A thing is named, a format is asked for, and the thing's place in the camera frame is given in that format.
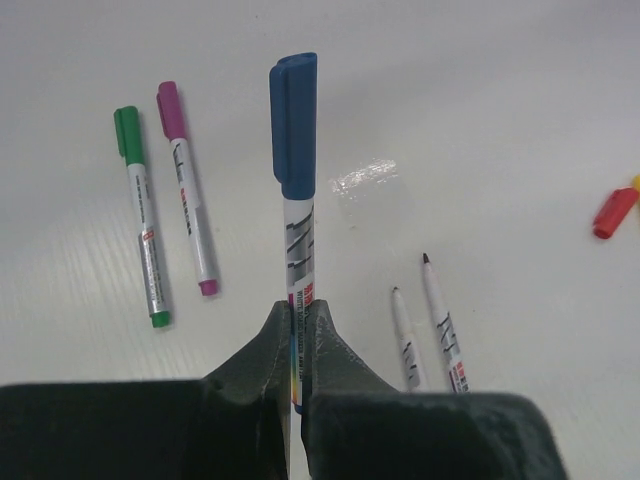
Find red whiteboard marker pen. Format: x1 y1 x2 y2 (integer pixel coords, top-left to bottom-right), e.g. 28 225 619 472
422 252 469 393

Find blue pen cap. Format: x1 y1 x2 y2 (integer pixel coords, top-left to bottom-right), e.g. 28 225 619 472
269 52 317 201

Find blue whiteboard marker pen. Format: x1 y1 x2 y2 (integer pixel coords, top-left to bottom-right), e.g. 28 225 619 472
268 50 320 416

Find purple pen cap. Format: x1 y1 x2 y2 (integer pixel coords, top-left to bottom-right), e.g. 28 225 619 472
156 81 187 141

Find purple whiteboard marker pen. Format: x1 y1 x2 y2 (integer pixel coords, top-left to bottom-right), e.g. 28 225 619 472
156 80 221 297

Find red pen cap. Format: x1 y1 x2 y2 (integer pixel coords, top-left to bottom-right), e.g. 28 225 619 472
592 187 639 239

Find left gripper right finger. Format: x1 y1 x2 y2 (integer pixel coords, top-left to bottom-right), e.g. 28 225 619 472
301 300 568 479

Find yellow whiteboard marker pen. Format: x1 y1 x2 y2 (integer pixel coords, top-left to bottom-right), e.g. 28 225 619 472
391 286 429 392

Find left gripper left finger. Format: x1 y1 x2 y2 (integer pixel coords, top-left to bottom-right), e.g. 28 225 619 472
1 301 290 479

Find green whiteboard marker pen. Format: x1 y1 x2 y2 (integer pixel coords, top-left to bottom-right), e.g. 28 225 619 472
113 104 175 330

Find green pen cap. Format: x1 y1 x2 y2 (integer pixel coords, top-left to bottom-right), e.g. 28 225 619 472
113 106 145 166

